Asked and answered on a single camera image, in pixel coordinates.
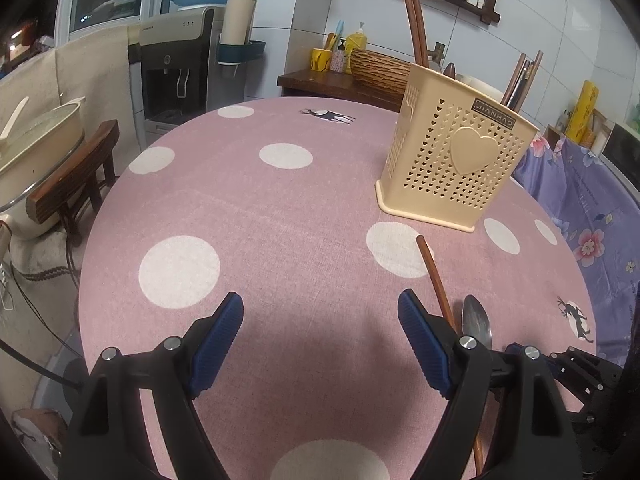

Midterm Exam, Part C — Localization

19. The wooden chair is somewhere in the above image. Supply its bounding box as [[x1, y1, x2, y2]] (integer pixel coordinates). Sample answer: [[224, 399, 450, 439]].
[[26, 120, 121, 248]]

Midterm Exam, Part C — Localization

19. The dark appliance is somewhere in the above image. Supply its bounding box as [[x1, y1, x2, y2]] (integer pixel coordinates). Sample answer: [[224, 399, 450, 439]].
[[602, 122, 640, 171]]

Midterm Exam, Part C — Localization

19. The dark wooden chopstick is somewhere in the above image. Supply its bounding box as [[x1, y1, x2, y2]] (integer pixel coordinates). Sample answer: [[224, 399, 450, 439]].
[[501, 52, 526, 108]]

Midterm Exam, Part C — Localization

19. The grey water dispenser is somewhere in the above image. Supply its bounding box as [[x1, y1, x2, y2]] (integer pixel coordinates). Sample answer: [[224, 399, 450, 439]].
[[127, 7, 251, 133]]

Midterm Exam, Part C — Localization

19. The cream cooking pot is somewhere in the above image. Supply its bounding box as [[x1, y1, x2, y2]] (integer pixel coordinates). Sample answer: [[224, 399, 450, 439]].
[[0, 100, 86, 211]]

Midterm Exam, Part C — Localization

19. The yellow package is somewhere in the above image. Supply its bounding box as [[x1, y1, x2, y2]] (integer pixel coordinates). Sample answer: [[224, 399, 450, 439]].
[[565, 80, 599, 145]]

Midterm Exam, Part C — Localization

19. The beige plastic utensil holder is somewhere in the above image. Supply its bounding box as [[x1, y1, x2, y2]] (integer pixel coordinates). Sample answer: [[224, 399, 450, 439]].
[[375, 62, 541, 233]]

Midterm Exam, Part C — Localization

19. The purple floral cloth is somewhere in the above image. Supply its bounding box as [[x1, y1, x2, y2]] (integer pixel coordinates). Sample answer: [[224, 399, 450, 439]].
[[512, 132, 640, 376]]

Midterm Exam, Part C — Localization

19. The dark chopstick with yellow band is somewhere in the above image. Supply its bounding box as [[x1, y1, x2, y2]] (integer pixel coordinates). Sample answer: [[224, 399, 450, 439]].
[[511, 60, 532, 111]]

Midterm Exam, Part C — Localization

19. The metal spoon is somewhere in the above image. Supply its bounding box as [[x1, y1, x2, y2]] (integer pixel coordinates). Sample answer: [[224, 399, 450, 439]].
[[461, 294, 493, 348]]

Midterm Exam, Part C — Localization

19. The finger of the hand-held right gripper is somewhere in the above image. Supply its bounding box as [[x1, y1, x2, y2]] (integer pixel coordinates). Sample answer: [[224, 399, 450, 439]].
[[550, 347, 621, 413]]

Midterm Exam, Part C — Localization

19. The yellow soap bottle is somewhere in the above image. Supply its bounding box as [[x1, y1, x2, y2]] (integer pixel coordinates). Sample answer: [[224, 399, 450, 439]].
[[345, 22, 370, 63]]

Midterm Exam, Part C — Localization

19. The white bowl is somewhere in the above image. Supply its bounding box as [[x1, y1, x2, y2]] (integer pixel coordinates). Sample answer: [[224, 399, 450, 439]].
[[460, 74, 506, 103]]

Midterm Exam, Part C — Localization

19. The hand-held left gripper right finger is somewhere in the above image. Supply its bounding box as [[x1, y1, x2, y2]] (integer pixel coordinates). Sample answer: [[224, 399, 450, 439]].
[[397, 289, 583, 480]]

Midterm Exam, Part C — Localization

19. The wicker pattern basin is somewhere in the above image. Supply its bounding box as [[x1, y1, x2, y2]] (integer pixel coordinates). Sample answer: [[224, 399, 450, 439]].
[[349, 49, 426, 95]]

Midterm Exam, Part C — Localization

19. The pink polka dot tablecloth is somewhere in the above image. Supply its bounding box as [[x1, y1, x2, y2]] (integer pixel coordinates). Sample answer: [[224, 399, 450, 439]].
[[77, 97, 598, 480]]

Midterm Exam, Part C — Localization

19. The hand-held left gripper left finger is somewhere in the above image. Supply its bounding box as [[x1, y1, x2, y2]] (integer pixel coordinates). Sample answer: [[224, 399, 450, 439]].
[[59, 291, 245, 480]]

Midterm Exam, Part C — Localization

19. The white ladle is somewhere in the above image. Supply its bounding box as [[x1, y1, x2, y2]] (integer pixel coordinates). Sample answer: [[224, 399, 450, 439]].
[[0, 97, 30, 143]]

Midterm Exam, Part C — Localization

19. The black cable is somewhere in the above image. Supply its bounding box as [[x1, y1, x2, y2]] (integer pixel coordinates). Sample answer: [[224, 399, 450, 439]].
[[0, 337, 83, 391]]

